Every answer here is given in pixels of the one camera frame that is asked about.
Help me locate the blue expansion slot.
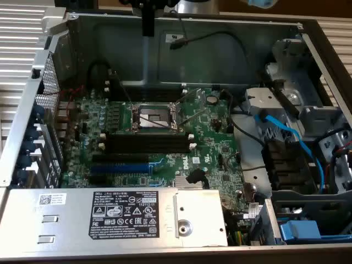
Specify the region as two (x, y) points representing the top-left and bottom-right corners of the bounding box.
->
(90, 162), (151, 174)

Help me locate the silver power supply unit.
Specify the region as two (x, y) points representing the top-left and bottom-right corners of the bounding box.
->
(0, 188), (229, 248)

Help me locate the metal socket cover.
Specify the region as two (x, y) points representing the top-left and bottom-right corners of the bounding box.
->
(175, 87), (207, 130)

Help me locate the white barcode tag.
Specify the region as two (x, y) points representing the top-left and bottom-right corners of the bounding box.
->
(246, 202), (261, 218)

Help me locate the silver finned chipset heatsink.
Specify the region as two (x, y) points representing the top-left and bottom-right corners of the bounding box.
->
(174, 175), (208, 190)

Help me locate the grey metal PC case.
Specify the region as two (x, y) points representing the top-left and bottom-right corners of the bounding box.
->
(0, 7), (352, 264)

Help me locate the thin metal locking lever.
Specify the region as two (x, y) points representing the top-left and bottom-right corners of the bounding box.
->
(117, 73), (133, 106)

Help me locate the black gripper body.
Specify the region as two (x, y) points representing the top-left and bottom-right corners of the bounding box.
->
(118, 0), (166, 17)

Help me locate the long black expansion slot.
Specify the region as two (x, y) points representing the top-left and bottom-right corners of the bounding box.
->
(92, 153), (151, 164)

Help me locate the blue plastic drive latch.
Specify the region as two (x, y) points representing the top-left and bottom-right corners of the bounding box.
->
(279, 219), (352, 245)

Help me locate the black box behind case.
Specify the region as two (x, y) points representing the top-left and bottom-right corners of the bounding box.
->
(54, 0), (98, 8)

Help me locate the short black expansion slot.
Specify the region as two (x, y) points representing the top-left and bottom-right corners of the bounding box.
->
(88, 174), (108, 185)

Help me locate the black RAM slot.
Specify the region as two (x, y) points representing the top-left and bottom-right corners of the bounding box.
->
(100, 133), (195, 144)
(98, 141), (196, 154)
(104, 80), (188, 96)
(104, 87), (189, 103)

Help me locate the grey metal disk bay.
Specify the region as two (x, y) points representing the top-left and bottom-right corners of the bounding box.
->
(244, 37), (352, 193)

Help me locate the yellow and black wire bundle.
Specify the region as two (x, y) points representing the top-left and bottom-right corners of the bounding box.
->
(228, 213), (248, 246)

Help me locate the CPU socket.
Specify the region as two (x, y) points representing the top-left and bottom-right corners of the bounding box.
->
(129, 102), (179, 135)

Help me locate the thin red wire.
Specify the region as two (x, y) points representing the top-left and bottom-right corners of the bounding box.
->
(37, 84), (86, 133)

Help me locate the green Dell motherboard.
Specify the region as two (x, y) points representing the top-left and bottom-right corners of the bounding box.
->
(59, 86), (248, 229)

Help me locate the thin grey wire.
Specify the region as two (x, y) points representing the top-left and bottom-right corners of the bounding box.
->
(223, 153), (266, 172)

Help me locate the blue plastic card clip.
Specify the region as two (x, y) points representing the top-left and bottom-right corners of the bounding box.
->
(18, 154), (32, 169)
(31, 106), (45, 122)
(21, 140), (36, 155)
(13, 168), (28, 184)
(26, 126), (40, 142)

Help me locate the blue flat data wire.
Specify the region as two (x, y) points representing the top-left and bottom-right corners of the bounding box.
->
(254, 109), (327, 193)

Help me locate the black plastic cap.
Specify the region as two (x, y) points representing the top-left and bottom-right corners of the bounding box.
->
(186, 168), (207, 184)

